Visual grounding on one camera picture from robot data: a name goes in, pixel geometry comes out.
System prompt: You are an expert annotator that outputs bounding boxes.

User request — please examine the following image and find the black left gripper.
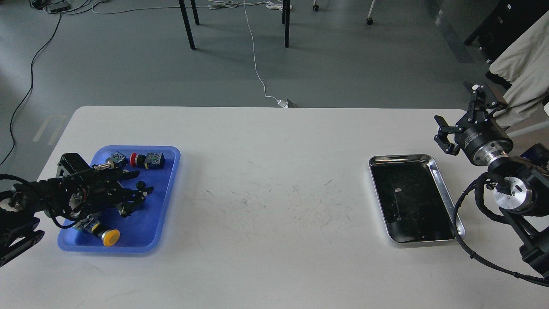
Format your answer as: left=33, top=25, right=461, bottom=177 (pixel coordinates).
left=54, top=153, right=154, bottom=219

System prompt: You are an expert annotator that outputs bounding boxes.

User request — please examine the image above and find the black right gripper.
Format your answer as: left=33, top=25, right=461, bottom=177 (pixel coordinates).
left=434, top=82, right=513, bottom=166

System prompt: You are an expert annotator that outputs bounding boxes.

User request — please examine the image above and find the small black gear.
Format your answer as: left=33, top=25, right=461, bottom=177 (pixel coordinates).
left=135, top=181, right=146, bottom=190

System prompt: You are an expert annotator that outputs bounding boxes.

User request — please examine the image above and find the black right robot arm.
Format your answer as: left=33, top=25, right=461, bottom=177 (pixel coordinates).
left=434, top=84, right=549, bottom=287

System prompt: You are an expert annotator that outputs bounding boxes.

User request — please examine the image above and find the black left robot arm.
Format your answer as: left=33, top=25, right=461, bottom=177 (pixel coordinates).
left=0, top=153, right=154, bottom=265

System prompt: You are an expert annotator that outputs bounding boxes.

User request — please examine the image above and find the blue plastic tray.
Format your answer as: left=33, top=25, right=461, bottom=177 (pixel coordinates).
left=57, top=145, right=181, bottom=254

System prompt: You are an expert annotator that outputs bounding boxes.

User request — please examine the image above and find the silver metal tray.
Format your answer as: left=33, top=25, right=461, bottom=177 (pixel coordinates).
left=368, top=154, right=465, bottom=246

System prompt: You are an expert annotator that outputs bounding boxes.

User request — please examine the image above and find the beige cloth cover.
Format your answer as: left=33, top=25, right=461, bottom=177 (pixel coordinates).
left=489, top=12, right=549, bottom=129

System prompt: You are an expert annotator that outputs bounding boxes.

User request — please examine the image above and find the white power adapter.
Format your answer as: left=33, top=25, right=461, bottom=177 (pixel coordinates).
left=277, top=99, right=297, bottom=108

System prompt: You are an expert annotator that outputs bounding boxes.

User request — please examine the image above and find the black table leg left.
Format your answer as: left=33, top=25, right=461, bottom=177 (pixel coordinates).
left=178, top=0, right=200, bottom=50

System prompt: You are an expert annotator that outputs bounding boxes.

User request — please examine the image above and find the black table leg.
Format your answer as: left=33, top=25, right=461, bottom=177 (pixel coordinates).
left=282, top=0, right=291, bottom=48
left=178, top=0, right=200, bottom=50

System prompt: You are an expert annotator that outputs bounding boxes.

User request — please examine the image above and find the black table leg right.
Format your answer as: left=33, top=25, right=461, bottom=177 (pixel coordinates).
left=282, top=0, right=291, bottom=48

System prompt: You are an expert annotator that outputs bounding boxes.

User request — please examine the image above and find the green push button switch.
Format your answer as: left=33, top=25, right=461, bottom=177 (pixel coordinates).
left=105, top=152, right=129, bottom=169

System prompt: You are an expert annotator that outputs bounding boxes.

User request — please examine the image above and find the red push button switch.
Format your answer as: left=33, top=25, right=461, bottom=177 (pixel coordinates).
left=129, top=152, right=165, bottom=170

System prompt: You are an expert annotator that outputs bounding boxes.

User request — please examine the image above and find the yellow push button switch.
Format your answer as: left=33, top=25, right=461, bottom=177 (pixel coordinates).
left=72, top=215, right=121, bottom=247

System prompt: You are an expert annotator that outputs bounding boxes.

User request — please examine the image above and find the black floor cable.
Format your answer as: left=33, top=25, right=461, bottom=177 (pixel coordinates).
left=0, top=0, right=99, bottom=166

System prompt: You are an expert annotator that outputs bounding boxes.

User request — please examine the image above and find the white floor cable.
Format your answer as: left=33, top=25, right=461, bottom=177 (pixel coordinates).
left=207, top=0, right=293, bottom=106

